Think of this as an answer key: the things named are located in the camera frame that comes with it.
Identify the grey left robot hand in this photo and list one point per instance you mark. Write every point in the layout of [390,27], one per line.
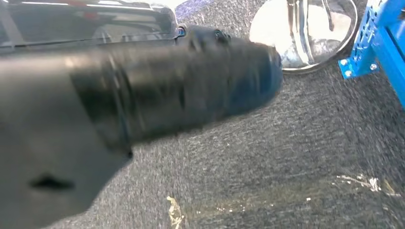
[47,110]

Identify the blue metal shelf rack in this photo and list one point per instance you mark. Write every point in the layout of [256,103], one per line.
[389,47]

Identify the clear floor tape strip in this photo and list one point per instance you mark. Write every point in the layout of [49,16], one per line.
[174,211]

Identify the chrome stanchion with chrome base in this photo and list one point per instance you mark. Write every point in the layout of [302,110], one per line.
[284,31]

